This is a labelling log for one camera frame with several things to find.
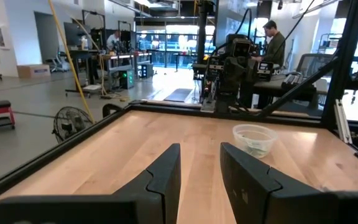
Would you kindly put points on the black work desk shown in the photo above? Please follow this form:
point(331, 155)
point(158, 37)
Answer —
point(275, 88)

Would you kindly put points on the black frame hook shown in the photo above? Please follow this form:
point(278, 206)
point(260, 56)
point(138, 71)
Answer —
point(107, 107)

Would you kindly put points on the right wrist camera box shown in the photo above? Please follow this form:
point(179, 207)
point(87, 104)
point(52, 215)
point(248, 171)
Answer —
point(242, 48)

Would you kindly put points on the black building pillar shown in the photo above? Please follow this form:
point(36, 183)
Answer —
point(202, 31)

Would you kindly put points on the cardboard box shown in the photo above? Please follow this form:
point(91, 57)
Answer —
point(33, 71)

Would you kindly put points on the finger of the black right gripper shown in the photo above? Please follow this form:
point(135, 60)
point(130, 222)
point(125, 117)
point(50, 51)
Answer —
point(244, 71)
point(230, 71)

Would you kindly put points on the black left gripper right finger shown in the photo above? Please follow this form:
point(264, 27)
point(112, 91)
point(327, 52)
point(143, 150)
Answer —
point(259, 199)

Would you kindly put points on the green white sweetener packet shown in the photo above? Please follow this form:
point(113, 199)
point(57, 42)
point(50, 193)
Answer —
point(256, 151)

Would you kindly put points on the black floor mat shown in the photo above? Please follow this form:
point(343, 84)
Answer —
point(179, 95)

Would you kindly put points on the computer tower green light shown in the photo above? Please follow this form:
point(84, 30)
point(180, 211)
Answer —
point(126, 78)

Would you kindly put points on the black aluminium table frame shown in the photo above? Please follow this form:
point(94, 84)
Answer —
point(166, 105)

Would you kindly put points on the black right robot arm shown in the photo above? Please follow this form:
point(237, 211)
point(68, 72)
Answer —
point(227, 99)

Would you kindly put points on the person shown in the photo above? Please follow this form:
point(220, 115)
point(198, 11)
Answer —
point(275, 46)
point(113, 39)

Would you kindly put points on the clear plastic cup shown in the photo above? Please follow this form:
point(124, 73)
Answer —
point(241, 137)

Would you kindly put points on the grey mesh chair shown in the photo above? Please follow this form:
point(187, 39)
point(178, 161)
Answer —
point(312, 65)

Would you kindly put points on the black floor fan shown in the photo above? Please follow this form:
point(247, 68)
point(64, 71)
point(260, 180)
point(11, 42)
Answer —
point(70, 123)

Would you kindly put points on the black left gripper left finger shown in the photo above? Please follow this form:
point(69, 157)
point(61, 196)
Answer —
point(154, 199)

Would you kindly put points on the silver frame bracket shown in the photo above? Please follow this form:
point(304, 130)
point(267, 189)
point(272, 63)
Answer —
point(343, 124)

